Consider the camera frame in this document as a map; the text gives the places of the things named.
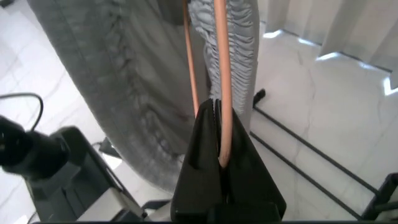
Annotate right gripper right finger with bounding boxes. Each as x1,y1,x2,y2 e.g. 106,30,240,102
221,108,287,222

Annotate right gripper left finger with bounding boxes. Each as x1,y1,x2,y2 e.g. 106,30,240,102
170,98,223,222

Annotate pink clothes hanger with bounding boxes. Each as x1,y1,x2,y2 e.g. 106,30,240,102
182,0,234,169

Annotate pale grey shorts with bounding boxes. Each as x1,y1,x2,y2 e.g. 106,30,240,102
26,0,261,194

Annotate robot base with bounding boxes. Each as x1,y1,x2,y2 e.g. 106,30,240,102
24,126,175,222

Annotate black clothes rack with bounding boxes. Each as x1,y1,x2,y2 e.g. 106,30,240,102
250,88,398,220

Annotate white curtain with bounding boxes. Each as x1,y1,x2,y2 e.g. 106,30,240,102
257,0,398,90

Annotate black cable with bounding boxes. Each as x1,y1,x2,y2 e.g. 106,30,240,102
0,92,44,131

